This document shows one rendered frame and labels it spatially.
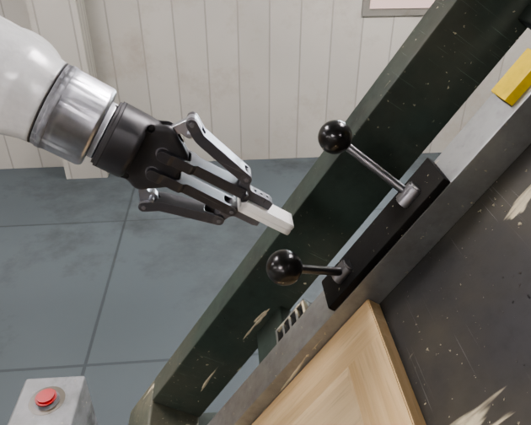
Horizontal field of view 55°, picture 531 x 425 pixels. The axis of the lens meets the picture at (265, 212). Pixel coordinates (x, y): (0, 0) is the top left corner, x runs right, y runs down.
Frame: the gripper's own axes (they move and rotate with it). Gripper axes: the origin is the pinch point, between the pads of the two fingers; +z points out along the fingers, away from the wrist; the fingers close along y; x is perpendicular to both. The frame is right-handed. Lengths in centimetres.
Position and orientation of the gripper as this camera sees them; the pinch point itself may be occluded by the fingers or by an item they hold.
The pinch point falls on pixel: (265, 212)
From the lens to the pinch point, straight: 60.2
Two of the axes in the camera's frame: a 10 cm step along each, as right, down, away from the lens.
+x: 0.7, 5.2, -8.5
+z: 8.4, 4.2, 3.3
